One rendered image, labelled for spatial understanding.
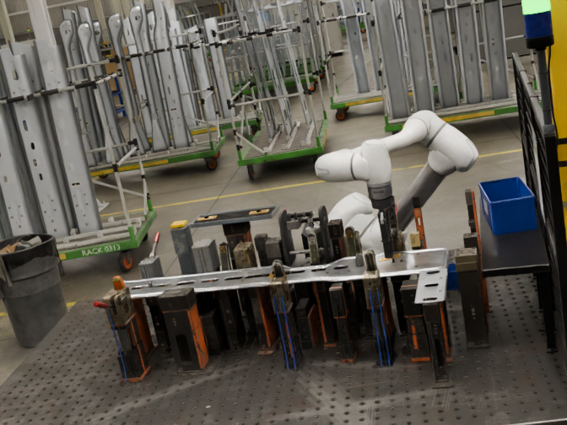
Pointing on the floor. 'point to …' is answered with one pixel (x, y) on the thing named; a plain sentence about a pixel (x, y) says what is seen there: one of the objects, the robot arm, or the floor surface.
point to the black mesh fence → (557, 253)
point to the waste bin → (31, 286)
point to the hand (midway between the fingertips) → (388, 248)
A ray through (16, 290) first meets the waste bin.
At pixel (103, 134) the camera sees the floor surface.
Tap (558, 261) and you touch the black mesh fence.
